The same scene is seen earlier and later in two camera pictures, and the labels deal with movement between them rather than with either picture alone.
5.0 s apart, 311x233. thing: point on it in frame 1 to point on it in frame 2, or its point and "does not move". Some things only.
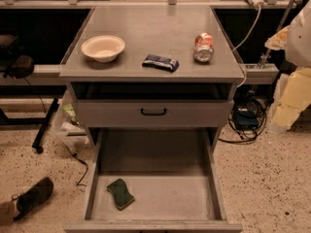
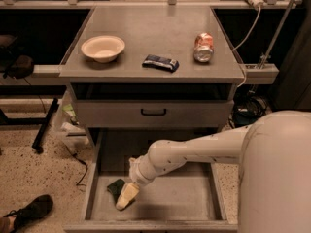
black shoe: [36, 195] to [39, 207]
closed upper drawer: [155, 114] does not move
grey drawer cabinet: [154, 85] does not move
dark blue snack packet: [167, 64] does not move
